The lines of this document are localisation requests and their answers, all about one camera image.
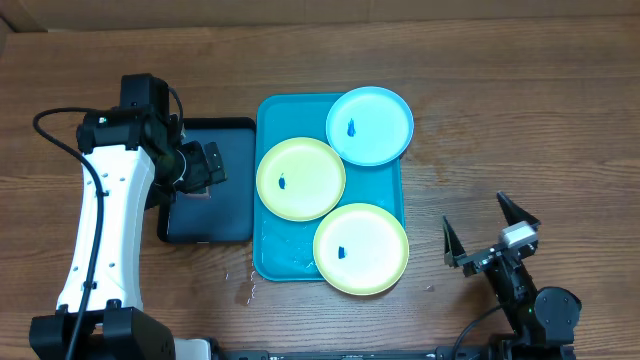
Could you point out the yellow-green plate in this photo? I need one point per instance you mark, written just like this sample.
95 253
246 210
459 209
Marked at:
361 249
300 179

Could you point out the light blue plate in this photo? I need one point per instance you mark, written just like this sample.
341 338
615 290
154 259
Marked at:
370 126

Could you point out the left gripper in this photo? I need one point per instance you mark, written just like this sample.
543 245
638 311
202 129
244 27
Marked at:
202 175

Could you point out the yellow-green plate front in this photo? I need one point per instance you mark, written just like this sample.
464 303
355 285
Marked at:
361 249

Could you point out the black plastic tray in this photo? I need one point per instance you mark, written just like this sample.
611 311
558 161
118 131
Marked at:
227 216

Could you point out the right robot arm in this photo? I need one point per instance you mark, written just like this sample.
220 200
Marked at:
542 320

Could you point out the teal plastic tray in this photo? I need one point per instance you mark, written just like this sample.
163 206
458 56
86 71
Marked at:
282 249

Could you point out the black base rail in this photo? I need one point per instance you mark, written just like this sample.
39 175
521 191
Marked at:
375 355

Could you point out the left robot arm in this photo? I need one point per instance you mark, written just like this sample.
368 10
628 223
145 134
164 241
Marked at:
134 157

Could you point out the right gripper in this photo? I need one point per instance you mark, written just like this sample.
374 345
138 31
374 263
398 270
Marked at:
488 256

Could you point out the green scrubbing sponge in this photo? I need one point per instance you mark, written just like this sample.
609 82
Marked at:
202 193

